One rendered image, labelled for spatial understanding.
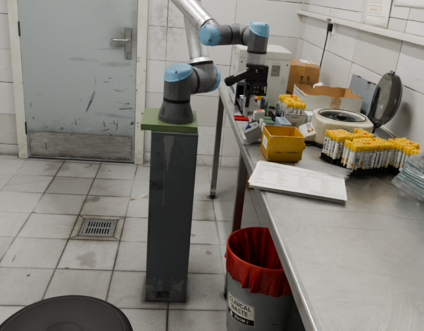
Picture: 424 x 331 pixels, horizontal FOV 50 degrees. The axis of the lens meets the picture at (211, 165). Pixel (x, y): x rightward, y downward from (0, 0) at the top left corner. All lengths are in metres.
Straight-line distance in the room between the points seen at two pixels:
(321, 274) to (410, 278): 0.21
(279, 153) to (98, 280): 1.25
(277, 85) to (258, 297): 1.12
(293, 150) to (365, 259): 0.64
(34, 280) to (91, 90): 1.76
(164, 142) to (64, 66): 1.97
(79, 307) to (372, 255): 0.76
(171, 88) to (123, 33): 1.79
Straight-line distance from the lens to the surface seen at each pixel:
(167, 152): 1.94
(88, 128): 3.85
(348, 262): 1.15
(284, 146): 1.68
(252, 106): 1.80
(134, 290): 2.40
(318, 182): 1.53
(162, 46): 3.70
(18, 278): 2.56
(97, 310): 1.27
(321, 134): 1.91
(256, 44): 1.75
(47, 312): 1.28
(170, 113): 1.92
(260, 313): 2.00
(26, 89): 3.89
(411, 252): 1.27
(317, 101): 2.22
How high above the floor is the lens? 1.46
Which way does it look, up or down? 22 degrees down
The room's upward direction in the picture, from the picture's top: 5 degrees clockwise
